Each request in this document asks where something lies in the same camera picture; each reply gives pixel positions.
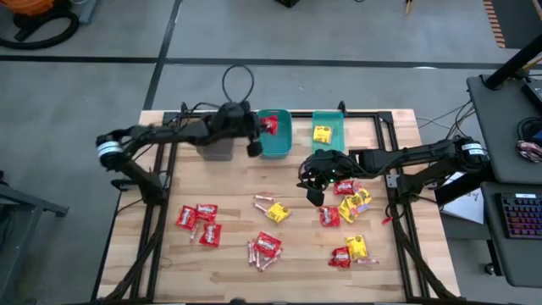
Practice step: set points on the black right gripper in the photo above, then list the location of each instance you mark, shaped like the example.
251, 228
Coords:
332, 169

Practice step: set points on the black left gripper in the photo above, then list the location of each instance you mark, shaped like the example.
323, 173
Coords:
233, 120

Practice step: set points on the red Skittles candy pack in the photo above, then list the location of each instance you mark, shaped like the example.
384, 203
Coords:
270, 125
344, 187
207, 212
211, 235
340, 257
330, 217
186, 217
267, 244

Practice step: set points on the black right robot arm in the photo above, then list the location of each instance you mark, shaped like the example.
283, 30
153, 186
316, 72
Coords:
402, 156

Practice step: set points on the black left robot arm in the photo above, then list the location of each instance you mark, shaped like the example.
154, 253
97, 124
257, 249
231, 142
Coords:
161, 134

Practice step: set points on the dark teal plastic bin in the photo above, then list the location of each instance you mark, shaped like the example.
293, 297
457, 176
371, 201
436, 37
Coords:
281, 146

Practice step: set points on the grey translucent plastic bin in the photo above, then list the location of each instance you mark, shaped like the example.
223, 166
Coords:
216, 151

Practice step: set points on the light teal plastic bin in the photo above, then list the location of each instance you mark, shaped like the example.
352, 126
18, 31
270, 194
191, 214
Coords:
336, 123

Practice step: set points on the red clip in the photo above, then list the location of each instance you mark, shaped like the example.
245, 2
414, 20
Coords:
386, 220

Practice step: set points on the black floor object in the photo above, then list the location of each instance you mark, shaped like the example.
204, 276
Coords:
288, 2

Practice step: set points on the white paper sheet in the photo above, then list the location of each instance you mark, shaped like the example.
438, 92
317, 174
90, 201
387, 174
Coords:
468, 207

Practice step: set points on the grey desk top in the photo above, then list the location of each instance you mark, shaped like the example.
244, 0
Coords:
499, 140
521, 262

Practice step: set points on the black caster wheel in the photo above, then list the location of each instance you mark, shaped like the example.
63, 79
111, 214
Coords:
489, 269

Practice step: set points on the wooden stick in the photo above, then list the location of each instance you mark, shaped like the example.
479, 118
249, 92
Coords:
408, 6

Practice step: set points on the backlit black keyboard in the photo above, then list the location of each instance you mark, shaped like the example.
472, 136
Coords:
523, 216

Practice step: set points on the pink patterned pouch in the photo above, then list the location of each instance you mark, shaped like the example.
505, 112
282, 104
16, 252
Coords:
529, 151

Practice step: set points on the black slanted pole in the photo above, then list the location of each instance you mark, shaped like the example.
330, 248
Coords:
514, 63

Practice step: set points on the grey metal cart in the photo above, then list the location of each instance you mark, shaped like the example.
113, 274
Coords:
25, 203

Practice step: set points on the black laptop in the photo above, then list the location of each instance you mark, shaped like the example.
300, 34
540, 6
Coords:
534, 95

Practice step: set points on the orange vacuum cleaner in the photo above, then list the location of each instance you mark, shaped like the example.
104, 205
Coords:
31, 6

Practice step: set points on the dark floor mat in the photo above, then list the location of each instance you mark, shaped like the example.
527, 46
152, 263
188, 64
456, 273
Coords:
521, 25

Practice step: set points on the black aluminium table frame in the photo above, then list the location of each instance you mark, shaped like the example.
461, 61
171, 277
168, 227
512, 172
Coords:
301, 114

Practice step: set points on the grey metal bracket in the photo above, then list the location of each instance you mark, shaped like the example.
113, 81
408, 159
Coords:
392, 181

